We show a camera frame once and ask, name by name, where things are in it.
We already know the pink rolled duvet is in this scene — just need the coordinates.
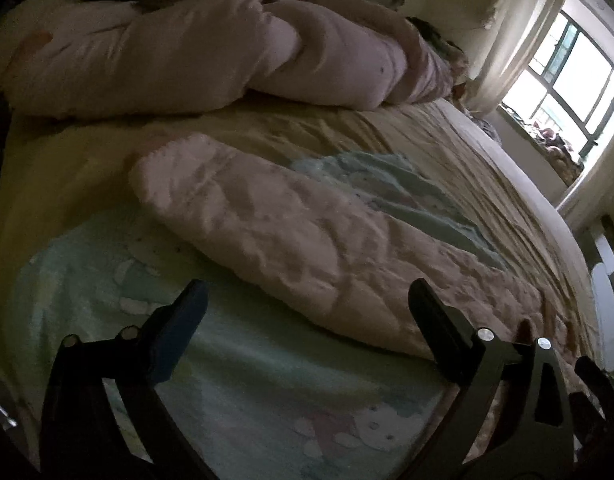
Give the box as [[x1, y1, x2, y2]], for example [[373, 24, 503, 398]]
[[0, 0, 455, 121]]

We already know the white dresser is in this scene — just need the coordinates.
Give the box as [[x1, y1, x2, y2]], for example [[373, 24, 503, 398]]
[[589, 215, 614, 371]]

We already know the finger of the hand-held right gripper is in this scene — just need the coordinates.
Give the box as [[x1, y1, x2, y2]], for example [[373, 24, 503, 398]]
[[573, 355, 614, 426]]

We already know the cream curtain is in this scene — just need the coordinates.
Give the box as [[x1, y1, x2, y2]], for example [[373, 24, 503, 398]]
[[467, 0, 570, 113]]

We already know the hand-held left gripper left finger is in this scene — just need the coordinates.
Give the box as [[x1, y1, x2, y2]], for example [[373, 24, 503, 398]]
[[39, 279, 210, 480]]

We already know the pink quilted blanket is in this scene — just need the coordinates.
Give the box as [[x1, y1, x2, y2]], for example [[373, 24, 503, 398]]
[[128, 132, 595, 366]]

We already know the pile of clothes on windowsill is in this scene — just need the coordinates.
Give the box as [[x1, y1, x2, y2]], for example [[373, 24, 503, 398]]
[[502, 102, 585, 181]]

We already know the pile of clothes by headboard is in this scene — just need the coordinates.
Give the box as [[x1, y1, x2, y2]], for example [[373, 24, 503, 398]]
[[407, 16, 470, 101]]

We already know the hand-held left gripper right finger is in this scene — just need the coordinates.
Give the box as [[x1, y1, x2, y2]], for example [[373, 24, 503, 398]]
[[408, 278, 575, 480]]

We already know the bed with yellow sheet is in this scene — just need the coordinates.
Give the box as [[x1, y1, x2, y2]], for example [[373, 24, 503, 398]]
[[0, 97, 602, 480]]

